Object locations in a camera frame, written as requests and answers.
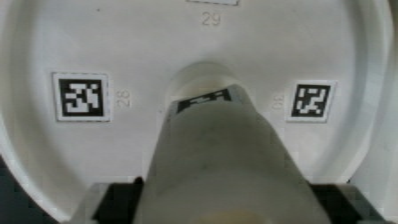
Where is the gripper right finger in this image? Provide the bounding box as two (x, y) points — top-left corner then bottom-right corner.
(310, 184), (381, 224)

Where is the white cylindrical table leg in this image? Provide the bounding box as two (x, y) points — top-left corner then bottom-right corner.
(132, 62), (331, 224)

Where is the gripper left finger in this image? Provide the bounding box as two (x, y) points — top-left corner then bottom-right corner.
(70, 177), (145, 224)

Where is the white round table top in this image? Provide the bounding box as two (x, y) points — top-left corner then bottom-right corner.
(0, 0), (398, 224)

